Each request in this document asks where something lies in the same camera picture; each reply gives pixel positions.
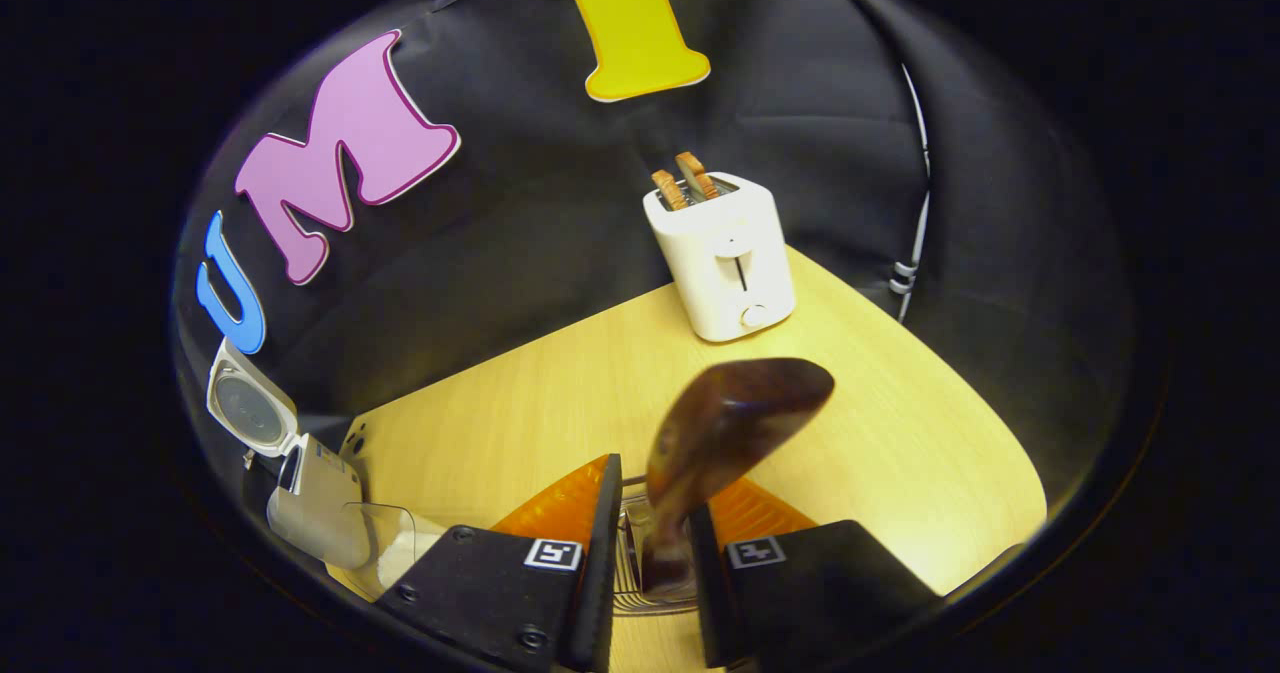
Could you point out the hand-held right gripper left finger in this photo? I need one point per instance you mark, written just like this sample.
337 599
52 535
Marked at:
500 593

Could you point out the white rice heap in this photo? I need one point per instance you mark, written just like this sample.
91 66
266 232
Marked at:
415 553

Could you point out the white rice cooker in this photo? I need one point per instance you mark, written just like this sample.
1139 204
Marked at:
320 503

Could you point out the black backdrop cloth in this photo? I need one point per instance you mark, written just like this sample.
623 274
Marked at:
550 233

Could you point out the brown toast slice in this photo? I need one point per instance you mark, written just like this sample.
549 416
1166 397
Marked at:
669 190
697 175

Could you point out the dark wooden spoon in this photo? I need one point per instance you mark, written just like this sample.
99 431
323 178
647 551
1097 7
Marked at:
730 413

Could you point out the clear glass container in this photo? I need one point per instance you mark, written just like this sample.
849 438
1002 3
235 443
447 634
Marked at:
365 523

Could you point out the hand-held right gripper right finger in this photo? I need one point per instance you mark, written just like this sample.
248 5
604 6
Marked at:
820 593

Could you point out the white toaster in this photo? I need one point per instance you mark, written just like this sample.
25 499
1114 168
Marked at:
720 253

